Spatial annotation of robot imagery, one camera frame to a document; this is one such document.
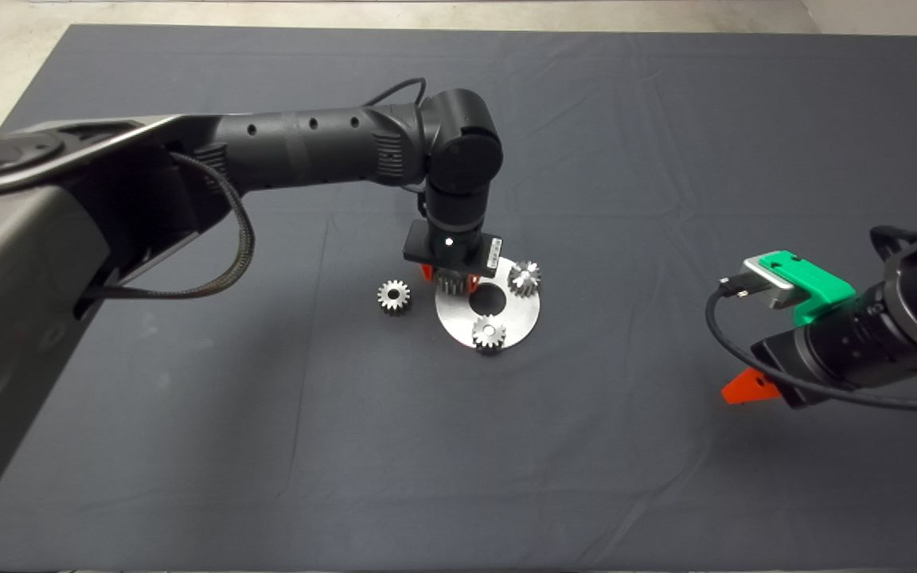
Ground smaller steel gear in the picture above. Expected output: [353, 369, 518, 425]
[508, 260, 542, 297]
[472, 314, 508, 351]
[377, 279, 412, 314]

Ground braided black arm cable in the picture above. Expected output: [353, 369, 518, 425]
[80, 151, 256, 300]

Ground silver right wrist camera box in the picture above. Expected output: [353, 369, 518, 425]
[743, 255, 806, 310]

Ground thick black cable loop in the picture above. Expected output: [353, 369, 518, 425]
[870, 225, 917, 260]

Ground green right camera mount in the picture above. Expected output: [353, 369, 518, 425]
[775, 250, 857, 327]

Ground dark grey table cloth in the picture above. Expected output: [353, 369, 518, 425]
[0, 24, 917, 571]

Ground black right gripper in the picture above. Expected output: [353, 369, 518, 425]
[721, 326, 817, 409]

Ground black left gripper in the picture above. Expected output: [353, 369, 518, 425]
[403, 220, 503, 289]

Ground round metal plate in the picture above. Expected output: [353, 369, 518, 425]
[435, 256, 541, 351]

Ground thin black left camera cable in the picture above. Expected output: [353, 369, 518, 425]
[363, 77, 427, 108]

